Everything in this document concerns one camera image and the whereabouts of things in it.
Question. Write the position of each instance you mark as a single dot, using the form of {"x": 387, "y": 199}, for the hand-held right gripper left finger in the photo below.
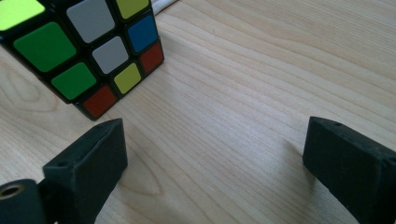
{"x": 90, "y": 161}

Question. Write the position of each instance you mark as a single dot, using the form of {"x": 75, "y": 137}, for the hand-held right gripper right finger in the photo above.
{"x": 351, "y": 161}

